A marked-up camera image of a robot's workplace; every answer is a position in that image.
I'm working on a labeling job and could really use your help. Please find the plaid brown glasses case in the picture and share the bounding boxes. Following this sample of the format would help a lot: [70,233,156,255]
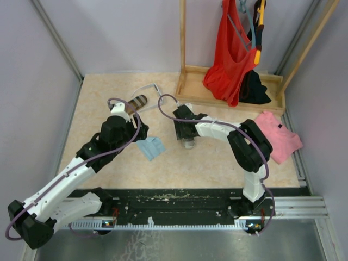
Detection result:
[128,94,148,112]

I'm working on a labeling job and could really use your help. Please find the map print glasses case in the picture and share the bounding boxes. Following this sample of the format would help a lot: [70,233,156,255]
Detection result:
[182,138,195,150]

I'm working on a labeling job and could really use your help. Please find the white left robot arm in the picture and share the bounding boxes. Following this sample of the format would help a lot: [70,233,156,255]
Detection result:
[8,114,149,250]

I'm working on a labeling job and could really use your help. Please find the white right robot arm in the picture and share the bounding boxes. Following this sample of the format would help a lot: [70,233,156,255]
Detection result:
[173,104,273,215]

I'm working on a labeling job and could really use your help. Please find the white sunglasses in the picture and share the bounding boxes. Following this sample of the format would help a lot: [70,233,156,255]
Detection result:
[131,83,164,112]

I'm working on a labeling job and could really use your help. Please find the light blue cloth left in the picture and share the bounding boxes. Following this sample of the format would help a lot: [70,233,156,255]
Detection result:
[136,136,166,161]

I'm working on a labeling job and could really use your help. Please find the wooden clothes rack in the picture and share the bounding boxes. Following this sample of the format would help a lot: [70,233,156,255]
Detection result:
[175,1,339,116]

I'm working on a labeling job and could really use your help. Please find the black garment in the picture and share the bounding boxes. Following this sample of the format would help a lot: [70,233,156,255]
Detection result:
[239,70,271,105]

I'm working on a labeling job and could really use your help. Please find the red garment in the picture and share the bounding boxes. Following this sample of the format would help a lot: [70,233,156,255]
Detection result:
[203,1,256,107]

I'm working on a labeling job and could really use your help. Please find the pink folded shirt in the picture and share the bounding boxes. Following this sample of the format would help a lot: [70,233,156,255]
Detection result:
[254,111,303,164]

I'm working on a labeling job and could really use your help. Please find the yellow black hanger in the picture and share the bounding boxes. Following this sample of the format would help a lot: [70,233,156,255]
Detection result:
[250,0,266,65]

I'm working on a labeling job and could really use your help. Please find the blue-grey hanger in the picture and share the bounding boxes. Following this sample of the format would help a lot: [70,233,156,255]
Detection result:
[225,0,258,52]

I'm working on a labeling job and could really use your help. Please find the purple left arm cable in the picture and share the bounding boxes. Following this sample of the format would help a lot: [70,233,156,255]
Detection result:
[5,97,142,241]

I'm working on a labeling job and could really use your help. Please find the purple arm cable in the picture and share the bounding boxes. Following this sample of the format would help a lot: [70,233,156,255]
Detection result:
[157,94,276,236]
[5,97,142,241]

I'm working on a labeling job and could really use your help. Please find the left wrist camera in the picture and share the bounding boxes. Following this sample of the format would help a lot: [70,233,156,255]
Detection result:
[110,102,131,122]

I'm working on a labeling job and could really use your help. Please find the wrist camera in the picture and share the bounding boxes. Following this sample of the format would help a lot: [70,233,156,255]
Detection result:
[178,103,193,110]
[110,102,131,122]

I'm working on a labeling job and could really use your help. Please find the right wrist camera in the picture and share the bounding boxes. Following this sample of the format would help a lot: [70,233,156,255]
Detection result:
[178,103,193,110]

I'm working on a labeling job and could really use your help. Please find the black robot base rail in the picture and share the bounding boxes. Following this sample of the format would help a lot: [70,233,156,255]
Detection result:
[75,188,310,226]

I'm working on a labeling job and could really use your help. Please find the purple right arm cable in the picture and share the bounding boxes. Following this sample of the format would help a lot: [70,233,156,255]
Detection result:
[157,94,276,236]

